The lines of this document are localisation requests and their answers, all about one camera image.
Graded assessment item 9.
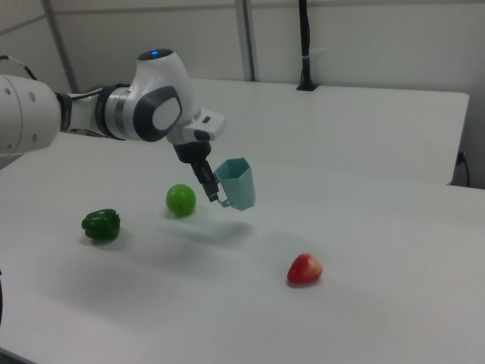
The green bell pepper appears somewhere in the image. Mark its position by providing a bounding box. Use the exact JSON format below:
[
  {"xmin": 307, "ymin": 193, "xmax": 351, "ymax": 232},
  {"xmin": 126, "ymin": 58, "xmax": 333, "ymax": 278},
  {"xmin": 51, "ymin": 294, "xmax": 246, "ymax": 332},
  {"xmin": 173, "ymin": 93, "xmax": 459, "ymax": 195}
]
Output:
[{"xmin": 81, "ymin": 208, "xmax": 122, "ymax": 242}]

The black wall cable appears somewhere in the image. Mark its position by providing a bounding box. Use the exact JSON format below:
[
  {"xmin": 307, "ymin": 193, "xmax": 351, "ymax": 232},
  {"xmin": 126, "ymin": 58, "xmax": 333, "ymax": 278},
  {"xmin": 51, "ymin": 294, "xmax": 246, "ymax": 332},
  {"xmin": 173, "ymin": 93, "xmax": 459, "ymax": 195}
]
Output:
[{"xmin": 455, "ymin": 150, "xmax": 471, "ymax": 187}]

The green apple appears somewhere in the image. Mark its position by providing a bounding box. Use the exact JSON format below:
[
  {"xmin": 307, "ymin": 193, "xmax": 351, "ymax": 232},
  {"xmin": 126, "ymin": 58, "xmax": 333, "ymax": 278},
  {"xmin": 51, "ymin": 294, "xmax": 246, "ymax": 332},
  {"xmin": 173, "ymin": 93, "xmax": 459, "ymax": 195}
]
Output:
[{"xmin": 165, "ymin": 184, "xmax": 198, "ymax": 218}]

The red and yellow fruit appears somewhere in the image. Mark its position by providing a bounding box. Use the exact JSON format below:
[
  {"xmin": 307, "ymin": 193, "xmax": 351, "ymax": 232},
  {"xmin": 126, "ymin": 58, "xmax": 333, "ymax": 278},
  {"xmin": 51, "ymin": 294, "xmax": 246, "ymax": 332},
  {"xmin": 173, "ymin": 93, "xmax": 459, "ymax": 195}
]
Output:
[{"xmin": 286, "ymin": 253, "xmax": 324, "ymax": 286}]

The light blue hexagonal mug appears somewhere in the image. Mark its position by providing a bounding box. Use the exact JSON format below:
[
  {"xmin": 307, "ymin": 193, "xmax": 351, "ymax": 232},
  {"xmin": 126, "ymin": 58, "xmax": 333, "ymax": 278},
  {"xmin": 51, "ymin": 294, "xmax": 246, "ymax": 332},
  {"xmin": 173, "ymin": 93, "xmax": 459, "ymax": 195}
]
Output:
[{"xmin": 213, "ymin": 158, "xmax": 258, "ymax": 212}]

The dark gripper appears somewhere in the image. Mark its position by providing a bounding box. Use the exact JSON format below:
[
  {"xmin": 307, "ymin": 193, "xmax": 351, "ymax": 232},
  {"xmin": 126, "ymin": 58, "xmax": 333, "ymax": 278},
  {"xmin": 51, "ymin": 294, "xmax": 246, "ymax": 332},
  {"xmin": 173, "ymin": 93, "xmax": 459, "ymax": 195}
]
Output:
[{"xmin": 173, "ymin": 139, "xmax": 221, "ymax": 202}]

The black pole with clamp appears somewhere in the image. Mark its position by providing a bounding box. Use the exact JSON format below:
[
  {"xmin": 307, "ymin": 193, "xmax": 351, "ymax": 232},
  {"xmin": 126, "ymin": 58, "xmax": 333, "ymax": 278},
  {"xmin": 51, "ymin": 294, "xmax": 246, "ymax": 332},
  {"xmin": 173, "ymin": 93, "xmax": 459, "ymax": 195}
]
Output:
[{"xmin": 295, "ymin": 0, "xmax": 321, "ymax": 93}]

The black and white arm cable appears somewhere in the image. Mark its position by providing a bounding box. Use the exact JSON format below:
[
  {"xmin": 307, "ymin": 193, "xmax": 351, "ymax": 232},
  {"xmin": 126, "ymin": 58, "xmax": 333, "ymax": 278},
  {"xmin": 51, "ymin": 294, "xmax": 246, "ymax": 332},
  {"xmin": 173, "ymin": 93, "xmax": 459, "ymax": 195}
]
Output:
[{"xmin": 0, "ymin": 55, "xmax": 39, "ymax": 83}]

